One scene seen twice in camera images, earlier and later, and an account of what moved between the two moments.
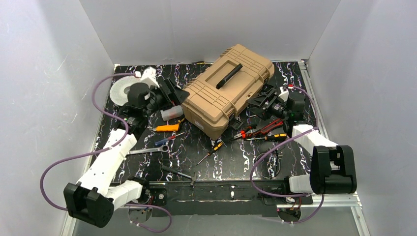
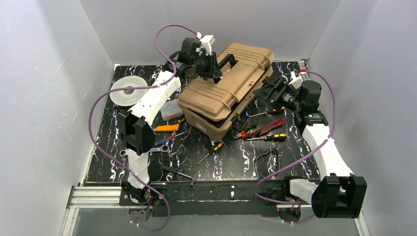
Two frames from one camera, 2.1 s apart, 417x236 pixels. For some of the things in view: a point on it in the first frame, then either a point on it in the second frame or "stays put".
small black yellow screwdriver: (212, 151) stays put
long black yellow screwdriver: (270, 137) stays put
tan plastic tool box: (223, 87) stays put
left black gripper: (168, 93) -> (210, 65)
